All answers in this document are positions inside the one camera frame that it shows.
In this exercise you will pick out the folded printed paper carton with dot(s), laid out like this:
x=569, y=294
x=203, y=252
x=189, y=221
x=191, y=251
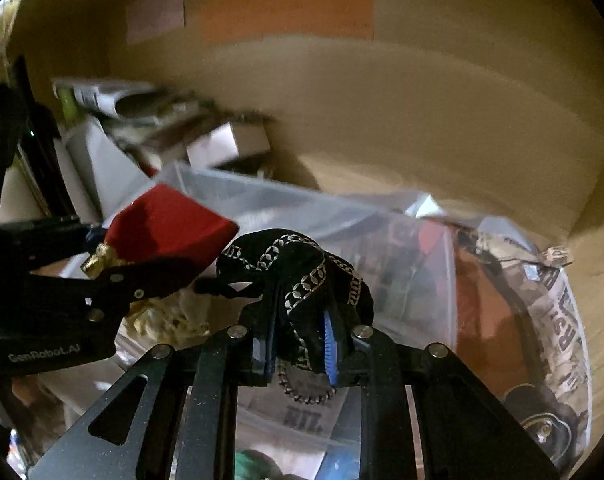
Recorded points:
x=116, y=97

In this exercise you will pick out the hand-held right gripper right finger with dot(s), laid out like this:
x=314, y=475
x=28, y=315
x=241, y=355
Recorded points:
x=330, y=352

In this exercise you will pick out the white cardboard sheet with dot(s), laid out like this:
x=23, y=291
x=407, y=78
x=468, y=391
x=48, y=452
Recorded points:
x=99, y=170

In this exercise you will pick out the small white box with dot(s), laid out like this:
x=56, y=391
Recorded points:
x=231, y=142

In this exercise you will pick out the large cardboard box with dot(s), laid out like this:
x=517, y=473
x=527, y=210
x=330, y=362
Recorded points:
x=392, y=110

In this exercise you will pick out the crumpled yellow paper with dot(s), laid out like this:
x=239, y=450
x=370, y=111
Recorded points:
x=161, y=317

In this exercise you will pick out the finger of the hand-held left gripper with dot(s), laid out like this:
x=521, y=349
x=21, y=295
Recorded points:
x=41, y=232
x=156, y=285

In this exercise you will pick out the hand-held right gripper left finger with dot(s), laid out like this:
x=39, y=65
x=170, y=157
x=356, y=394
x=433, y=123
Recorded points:
x=265, y=360

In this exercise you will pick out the orange paper label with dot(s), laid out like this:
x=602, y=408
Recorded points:
x=287, y=15

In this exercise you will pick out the clear plastic bag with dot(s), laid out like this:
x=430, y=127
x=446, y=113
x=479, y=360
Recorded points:
x=312, y=220

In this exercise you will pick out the brown bag in printed plastic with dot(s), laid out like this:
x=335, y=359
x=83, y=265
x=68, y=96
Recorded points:
x=567, y=320

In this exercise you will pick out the red cloth with gold trim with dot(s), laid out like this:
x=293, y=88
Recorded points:
x=166, y=230

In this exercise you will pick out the green object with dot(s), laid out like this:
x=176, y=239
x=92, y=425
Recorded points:
x=254, y=465

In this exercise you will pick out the pink paper label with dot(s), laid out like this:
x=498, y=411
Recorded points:
x=155, y=12

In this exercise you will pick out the black round object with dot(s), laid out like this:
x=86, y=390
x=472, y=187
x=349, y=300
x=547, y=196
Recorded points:
x=542, y=425

